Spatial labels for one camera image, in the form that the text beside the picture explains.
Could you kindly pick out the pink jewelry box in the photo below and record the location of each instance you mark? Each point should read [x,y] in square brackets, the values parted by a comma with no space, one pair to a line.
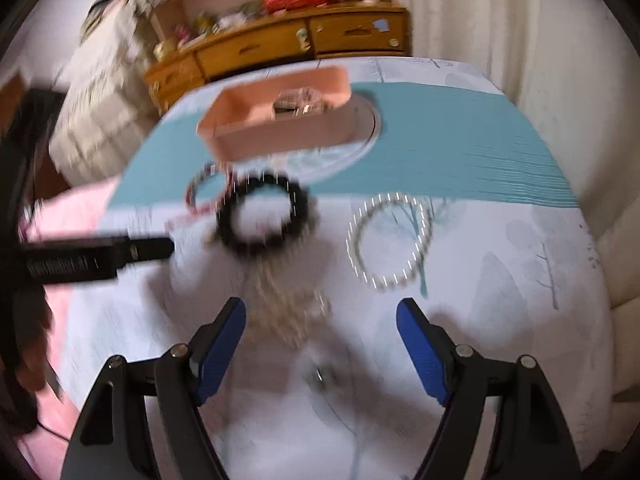
[280,130]

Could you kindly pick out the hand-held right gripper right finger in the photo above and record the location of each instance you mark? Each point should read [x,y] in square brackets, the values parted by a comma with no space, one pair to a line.
[420,355]

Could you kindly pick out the pink cloth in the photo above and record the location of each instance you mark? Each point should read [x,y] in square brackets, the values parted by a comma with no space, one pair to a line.
[70,215]

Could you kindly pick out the cream cushion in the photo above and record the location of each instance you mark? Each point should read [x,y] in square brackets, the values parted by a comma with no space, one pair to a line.
[622,270]

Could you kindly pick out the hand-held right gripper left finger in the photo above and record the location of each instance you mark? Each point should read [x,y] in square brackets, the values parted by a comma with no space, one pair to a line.
[222,350]

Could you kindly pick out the white curtain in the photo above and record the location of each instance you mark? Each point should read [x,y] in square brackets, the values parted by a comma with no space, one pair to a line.
[500,25]

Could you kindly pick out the small silver earring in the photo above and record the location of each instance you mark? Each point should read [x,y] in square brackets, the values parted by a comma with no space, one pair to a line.
[320,375]

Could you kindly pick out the silver jewelry pieces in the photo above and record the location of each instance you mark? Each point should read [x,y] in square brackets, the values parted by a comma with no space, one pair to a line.
[300,102]

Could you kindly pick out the person's left forearm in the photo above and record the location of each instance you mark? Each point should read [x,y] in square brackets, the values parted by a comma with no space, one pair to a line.
[25,350]

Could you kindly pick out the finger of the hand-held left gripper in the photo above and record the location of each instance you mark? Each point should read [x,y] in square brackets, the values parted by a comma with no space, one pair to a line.
[150,249]

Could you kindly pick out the wooden drawer cabinet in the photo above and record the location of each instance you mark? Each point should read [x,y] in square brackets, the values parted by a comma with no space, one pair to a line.
[260,42]

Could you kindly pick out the white patterned quilt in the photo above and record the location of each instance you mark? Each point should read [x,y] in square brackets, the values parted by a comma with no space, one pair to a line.
[95,110]

